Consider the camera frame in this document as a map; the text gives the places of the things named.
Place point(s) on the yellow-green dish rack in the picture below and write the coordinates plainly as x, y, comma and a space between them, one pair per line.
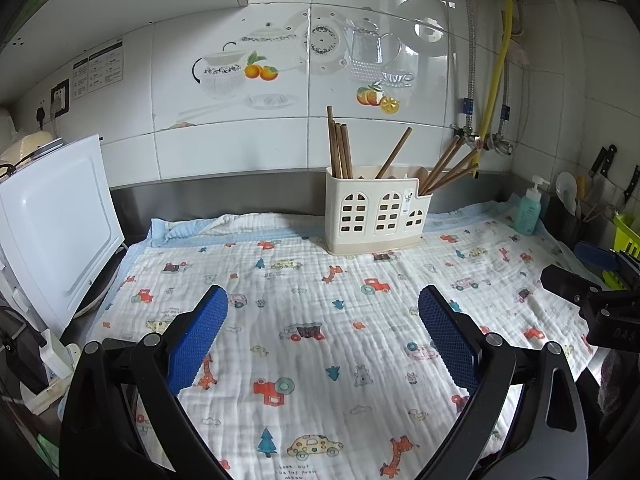
627, 235

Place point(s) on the black utensil pot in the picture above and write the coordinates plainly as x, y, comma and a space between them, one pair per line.
567, 227

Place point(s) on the person's right forearm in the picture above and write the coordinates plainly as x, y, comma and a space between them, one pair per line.
612, 380

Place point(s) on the black box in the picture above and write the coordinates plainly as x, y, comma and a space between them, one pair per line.
20, 350

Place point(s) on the red-knob metal valve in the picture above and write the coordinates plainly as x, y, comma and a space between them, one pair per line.
472, 137

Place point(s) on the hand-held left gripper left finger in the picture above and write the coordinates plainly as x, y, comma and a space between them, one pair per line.
200, 340

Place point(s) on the beige round lid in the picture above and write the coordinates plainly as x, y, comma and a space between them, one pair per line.
27, 146

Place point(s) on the white countertop appliance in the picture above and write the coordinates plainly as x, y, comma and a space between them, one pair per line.
55, 230

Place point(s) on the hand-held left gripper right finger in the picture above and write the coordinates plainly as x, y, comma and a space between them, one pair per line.
445, 340

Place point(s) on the steel angle valve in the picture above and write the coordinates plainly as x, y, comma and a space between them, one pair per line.
501, 146

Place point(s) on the teal pump soap bottle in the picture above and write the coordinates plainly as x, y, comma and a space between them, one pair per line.
527, 212

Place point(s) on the printed white cloth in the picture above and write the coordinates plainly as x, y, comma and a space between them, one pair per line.
310, 285

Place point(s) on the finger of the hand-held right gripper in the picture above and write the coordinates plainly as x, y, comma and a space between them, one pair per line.
567, 282
595, 256

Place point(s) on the black wall outlet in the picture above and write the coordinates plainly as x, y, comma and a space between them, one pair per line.
60, 97

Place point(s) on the group of wooden chopsticks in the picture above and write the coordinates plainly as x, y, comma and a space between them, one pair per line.
339, 155

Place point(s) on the cream plastic utensil holder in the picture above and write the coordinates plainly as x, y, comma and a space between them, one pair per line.
350, 230

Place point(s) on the white plastic spoon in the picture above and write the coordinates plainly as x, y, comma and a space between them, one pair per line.
567, 190

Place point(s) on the white power adapter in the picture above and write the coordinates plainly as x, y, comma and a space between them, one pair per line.
52, 365

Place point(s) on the narrow white instruction label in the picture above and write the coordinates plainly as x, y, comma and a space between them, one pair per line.
81, 79

